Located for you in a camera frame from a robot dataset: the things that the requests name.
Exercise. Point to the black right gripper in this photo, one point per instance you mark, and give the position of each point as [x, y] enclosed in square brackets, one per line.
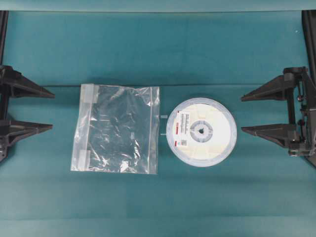
[294, 84]

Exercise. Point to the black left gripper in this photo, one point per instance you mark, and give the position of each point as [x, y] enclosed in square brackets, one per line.
[12, 131]

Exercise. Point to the white component reel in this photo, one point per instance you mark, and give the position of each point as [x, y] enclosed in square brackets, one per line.
[201, 132]

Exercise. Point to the clear plastic zip bag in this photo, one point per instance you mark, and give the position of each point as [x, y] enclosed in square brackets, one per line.
[117, 129]

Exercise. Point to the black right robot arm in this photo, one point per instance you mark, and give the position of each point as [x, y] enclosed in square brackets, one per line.
[309, 29]

